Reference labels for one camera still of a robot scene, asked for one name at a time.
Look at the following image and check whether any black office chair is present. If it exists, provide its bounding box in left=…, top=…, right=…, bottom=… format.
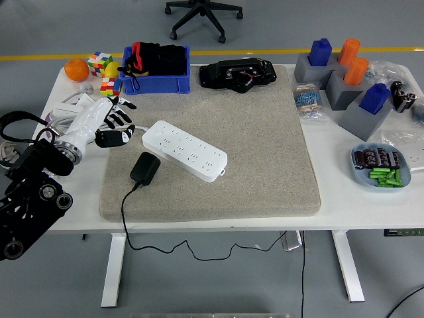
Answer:
left=164, top=0, right=244, bottom=44

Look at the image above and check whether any blue block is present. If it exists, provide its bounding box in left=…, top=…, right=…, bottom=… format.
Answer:
left=359, top=82, right=392, bottom=116
left=307, top=38, right=333, bottom=67

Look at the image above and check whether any black hanging cable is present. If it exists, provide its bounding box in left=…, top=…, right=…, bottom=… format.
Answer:
left=299, top=231, right=306, bottom=318

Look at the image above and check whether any colourful puzzle cube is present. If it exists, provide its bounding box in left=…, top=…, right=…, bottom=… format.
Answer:
left=87, top=51, right=113, bottom=78
left=99, top=77, right=123, bottom=99

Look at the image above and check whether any silver metal box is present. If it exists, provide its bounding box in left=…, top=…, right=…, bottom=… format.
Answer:
left=280, top=231, right=309, bottom=252

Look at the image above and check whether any white rectangular box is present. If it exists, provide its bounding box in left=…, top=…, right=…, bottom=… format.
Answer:
left=52, top=101, right=82, bottom=117

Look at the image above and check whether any bag of resistors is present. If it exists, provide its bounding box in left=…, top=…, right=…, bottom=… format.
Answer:
left=293, top=81, right=329, bottom=123

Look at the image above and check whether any bag of blue parts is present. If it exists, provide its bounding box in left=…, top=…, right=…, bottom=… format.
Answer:
left=410, top=99, right=424, bottom=129

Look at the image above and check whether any blue plastic bin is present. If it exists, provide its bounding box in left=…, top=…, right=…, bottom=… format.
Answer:
left=118, top=45, right=191, bottom=95

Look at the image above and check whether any orange cylinder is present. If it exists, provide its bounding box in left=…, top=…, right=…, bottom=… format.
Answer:
left=343, top=57, right=370, bottom=86
left=337, top=38, right=361, bottom=66

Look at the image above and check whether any clear plastic bag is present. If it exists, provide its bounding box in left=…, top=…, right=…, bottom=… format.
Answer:
left=380, top=129, right=424, bottom=150

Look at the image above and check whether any black floor cable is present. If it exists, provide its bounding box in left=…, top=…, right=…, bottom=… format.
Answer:
left=386, top=286, right=424, bottom=318

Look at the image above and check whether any black machine part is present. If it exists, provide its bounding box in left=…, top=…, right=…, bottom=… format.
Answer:
left=198, top=56, right=278, bottom=94

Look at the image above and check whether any clear bag of small parts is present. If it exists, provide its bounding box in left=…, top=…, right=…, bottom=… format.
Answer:
left=364, top=60, right=415, bottom=93

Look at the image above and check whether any grey-brown mat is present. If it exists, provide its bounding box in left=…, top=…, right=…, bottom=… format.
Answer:
left=98, top=64, right=322, bottom=223

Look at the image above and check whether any white power strip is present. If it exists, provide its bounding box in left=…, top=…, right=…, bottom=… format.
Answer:
left=141, top=119, right=229, bottom=184

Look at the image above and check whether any table control panel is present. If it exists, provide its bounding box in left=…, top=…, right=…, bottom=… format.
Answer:
left=384, top=228, right=424, bottom=238

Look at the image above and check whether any grey holder block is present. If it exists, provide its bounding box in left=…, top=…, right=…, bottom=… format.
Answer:
left=337, top=97, right=394, bottom=142
left=293, top=52, right=336, bottom=89
left=329, top=54, right=352, bottom=82
left=326, top=70, right=374, bottom=111

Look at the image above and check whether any black foam stack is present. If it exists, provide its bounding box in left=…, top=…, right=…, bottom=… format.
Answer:
left=158, top=44, right=187, bottom=77

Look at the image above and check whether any orange fruit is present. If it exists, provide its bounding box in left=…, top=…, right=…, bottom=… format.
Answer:
left=64, top=58, right=90, bottom=82

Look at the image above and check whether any light blue plate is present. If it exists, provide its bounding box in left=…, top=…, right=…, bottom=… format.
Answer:
left=350, top=142, right=412, bottom=193

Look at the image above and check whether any white table leg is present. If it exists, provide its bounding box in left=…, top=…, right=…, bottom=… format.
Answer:
left=101, top=233, right=127, bottom=308
left=331, top=230, right=366, bottom=303

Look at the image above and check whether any white power strip cable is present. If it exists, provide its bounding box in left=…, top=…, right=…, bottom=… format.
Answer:
left=46, top=89, right=149, bottom=133

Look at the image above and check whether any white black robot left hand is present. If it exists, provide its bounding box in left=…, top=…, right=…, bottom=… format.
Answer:
left=61, top=95, right=138, bottom=149

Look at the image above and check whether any white square panel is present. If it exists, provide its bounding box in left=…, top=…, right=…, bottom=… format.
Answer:
left=75, top=93, right=100, bottom=107

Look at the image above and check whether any black plug adapter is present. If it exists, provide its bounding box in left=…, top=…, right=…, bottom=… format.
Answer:
left=129, top=151, right=162, bottom=187

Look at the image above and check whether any thin black plug cord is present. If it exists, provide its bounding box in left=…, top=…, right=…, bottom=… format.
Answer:
left=121, top=182, right=289, bottom=262

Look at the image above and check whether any black red cloth bundle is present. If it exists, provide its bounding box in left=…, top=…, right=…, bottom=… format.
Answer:
left=116, top=41, right=160, bottom=92

